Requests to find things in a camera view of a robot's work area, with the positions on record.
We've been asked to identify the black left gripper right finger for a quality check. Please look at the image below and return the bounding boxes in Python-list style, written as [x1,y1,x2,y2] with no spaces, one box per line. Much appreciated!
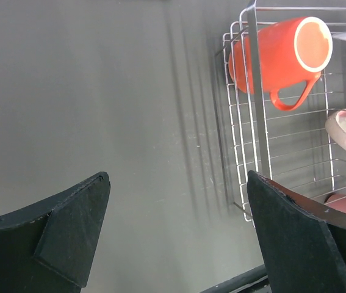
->
[247,170,346,292]

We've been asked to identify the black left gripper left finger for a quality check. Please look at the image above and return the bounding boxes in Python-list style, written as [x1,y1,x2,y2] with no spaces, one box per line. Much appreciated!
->
[0,172,110,292]

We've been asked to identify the steel wire dish rack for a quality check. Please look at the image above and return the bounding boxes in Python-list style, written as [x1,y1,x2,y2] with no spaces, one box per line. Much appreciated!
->
[214,0,346,228]

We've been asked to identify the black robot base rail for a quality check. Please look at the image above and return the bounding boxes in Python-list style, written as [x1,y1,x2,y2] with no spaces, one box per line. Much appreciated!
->
[201,265,272,293]

